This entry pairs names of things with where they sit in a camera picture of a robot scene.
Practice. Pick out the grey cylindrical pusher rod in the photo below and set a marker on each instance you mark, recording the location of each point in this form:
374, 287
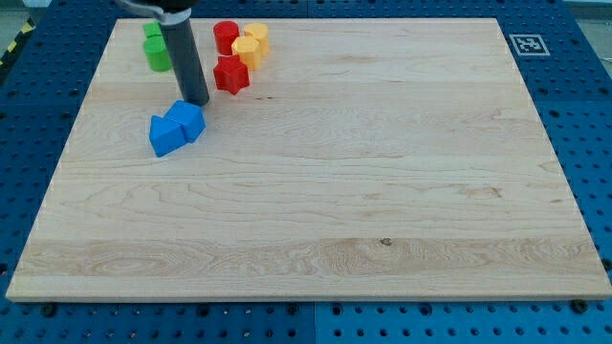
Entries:
186, 63

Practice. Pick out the dark robot end effector mount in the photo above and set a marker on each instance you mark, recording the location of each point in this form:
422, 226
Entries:
167, 12

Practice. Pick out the green cube block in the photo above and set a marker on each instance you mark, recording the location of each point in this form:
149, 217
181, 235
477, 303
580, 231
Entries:
151, 29

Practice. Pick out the green cylinder block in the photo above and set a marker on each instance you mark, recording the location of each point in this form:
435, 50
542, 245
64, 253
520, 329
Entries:
156, 54

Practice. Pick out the red cylinder block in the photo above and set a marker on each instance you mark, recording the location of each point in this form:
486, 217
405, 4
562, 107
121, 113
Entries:
225, 32

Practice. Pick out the red star block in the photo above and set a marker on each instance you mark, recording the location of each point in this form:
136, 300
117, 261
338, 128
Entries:
231, 74

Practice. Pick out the yellow hexagon block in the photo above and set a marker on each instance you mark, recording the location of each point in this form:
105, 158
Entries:
248, 50

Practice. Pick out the blue pentagon block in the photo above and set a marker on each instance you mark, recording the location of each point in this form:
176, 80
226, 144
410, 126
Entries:
190, 117

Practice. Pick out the yellow cylinder block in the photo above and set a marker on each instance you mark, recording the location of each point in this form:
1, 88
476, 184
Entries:
260, 32

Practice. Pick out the blue triangle block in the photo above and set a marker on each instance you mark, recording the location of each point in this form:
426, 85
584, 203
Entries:
165, 135

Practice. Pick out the wooden board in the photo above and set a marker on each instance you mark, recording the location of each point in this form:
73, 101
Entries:
368, 160

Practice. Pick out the white fiducial marker tag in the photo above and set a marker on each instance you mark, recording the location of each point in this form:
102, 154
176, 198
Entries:
529, 45

